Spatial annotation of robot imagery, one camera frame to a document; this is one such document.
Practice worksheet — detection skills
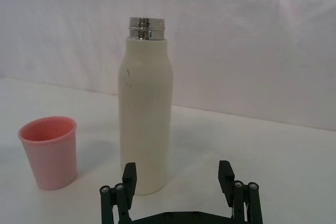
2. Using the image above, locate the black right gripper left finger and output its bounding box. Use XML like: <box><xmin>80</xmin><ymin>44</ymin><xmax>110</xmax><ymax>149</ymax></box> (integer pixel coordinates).
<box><xmin>99</xmin><ymin>162</ymin><xmax>138</xmax><ymax>224</ymax></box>

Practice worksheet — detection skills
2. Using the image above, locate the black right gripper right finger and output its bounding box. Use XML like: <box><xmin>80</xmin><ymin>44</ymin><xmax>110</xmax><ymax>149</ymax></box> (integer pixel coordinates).
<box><xmin>218</xmin><ymin>160</ymin><xmax>262</xmax><ymax>224</ymax></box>

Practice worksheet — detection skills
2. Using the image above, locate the white table cloth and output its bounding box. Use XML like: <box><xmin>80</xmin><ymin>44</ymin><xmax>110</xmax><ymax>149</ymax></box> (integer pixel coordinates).
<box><xmin>0</xmin><ymin>77</ymin><xmax>336</xmax><ymax>224</ymax></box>

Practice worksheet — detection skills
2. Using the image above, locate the pink plastic cup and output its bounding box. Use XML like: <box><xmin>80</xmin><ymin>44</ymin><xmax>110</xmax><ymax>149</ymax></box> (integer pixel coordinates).
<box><xmin>18</xmin><ymin>115</ymin><xmax>78</xmax><ymax>190</ymax></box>

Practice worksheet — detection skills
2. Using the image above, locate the cream vacuum bottle steel neck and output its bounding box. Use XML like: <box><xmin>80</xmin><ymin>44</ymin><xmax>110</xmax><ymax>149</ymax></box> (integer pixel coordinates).
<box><xmin>118</xmin><ymin>17</ymin><xmax>173</xmax><ymax>196</ymax></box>

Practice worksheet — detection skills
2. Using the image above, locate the white curtain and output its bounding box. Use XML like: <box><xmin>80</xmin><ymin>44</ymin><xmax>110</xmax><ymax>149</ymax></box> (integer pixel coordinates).
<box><xmin>0</xmin><ymin>0</ymin><xmax>336</xmax><ymax>116</ymax></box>

